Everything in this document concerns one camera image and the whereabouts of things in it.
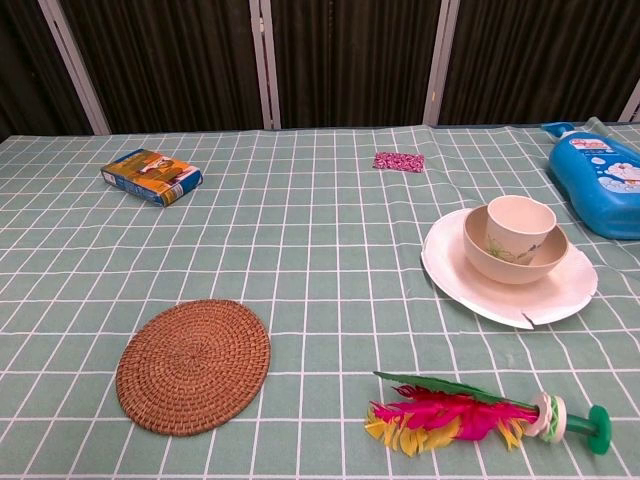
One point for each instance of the green checked tablecloth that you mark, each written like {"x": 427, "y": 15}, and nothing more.
{"x": 300, "y": 250}

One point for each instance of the beige bowl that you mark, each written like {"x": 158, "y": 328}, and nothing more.
{"x": 505, "y": 267}

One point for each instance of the small white floral cup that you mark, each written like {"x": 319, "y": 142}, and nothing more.
{"x": 520, "y": 227}

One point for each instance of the pink patterned sachet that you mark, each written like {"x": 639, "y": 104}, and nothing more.
{"x": 399, "y": 162}

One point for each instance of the white paper plate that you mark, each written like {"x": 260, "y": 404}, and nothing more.
{"x": 460, "y": 280}

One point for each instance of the round woven rattan coaster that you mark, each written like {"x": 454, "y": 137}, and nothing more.
{"x": 193, "y": 364}

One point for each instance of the dark folding screen with frames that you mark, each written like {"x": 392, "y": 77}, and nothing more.
{"x": 320, "y": 60}

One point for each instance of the blue and yellow carton box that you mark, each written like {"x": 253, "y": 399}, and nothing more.
{"x": 150, "y": 176}

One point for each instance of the colourful feather shuttlecock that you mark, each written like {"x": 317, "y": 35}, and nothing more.
{"x": 450, "y": 415}

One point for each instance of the blue pump soap bottle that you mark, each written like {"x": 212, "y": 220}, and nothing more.
{"x": 595, "y": 190}

